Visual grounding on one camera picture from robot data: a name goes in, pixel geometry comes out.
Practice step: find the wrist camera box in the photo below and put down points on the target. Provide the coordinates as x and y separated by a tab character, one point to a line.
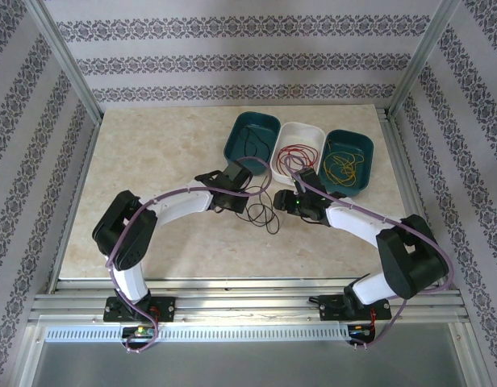
305	181
238	173

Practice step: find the aluminium side rail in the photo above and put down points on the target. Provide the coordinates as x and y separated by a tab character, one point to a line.
85	161
391	137

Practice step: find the teal plastic bin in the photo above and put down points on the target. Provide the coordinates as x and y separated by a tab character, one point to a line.
365	153
232	145

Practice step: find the grey metal panel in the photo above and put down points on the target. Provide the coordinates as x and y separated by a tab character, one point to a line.
248	367

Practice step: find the aluminium frame post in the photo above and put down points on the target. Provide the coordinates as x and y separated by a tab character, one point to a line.
424	60
69	60

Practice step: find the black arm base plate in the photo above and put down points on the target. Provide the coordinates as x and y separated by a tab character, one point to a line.
333	310
168	308

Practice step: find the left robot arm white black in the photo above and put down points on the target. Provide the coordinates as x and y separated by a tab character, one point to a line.
180	205

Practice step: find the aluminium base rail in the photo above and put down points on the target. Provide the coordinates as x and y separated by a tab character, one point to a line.
248	306

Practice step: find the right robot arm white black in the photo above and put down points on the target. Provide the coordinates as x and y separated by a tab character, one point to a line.
353	221

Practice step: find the white plastic bin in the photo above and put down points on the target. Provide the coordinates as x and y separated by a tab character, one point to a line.
299	131

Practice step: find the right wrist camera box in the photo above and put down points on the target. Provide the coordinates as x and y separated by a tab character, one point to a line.
305	181

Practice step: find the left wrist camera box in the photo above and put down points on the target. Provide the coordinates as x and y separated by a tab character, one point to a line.
238	173

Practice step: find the small circuit board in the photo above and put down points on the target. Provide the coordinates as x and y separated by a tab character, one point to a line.
359	329
141	331

